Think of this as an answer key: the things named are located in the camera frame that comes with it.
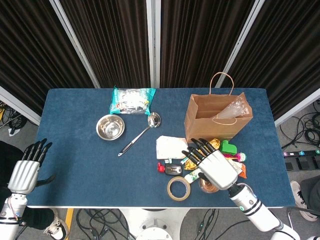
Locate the dark grey trouser leg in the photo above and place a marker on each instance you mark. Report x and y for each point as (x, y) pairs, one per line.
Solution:
(312, 190)

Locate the white pink sneaker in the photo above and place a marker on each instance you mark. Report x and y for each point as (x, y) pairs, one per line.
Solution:
(297, 192)

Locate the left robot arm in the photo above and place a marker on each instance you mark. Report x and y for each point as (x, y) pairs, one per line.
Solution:
(11, 210)

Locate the blue felt table cover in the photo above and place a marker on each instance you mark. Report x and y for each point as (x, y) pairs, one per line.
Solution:
(75, 162)

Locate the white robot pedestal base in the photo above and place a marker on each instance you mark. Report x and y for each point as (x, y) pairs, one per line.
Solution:
(155, 217)

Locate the green plastic toy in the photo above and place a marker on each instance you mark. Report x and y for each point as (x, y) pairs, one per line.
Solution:
(228, 147)

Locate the gold biscuit packet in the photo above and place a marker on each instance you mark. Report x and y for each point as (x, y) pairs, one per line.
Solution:
(215, 143)

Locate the white orange packet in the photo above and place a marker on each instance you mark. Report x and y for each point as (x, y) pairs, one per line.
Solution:
(243, 172)

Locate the green white tube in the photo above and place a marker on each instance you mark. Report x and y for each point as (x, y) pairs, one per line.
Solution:
(183, 159)

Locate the colourful feather shuttlecock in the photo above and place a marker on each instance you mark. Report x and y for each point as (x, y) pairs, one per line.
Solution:
(241, 157)

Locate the clear plastic bag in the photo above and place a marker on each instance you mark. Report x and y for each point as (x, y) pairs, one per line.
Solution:
(230, 111)

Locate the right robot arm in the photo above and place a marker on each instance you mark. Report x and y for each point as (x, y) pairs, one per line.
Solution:
(255, 210)

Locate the brown paper carrier bag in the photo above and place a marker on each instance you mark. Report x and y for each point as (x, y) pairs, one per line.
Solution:
(200, 130)

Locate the black white sneaker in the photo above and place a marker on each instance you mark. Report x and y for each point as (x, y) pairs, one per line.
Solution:
(58, 231)

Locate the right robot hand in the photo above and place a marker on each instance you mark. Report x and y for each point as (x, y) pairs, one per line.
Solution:
(220, 172)

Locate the teal silver snack packet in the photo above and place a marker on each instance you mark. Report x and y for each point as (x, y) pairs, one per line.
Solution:
(130, 101)

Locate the dark pleated curtain panel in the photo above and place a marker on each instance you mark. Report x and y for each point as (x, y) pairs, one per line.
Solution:
(112, 37)
(30, 50)
(287, 50)
(195, 37)

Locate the white tissue pack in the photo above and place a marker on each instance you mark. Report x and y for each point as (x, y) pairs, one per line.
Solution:
(170, 147)

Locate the stainless steel bowl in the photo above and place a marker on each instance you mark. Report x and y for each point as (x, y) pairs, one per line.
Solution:
(110, 127)

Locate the white bottle green print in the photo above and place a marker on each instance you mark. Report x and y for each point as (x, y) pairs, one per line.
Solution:
(192, 176)

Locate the transparent tape roll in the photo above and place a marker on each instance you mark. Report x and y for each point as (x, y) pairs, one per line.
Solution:
(178, 198)

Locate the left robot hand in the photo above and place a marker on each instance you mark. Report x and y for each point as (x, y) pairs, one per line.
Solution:
(23, 175)

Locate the black foot pedal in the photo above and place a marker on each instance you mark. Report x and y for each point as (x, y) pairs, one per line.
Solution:
(306, 162)

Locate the white aluminium frame post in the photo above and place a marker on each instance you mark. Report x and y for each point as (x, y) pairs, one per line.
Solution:
(20, 107)
(300, 106)
(238, 45)
(75, 45)
(153, 37)

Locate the cup of orange bands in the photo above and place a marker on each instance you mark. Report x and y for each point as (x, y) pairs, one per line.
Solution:
(207, 188)

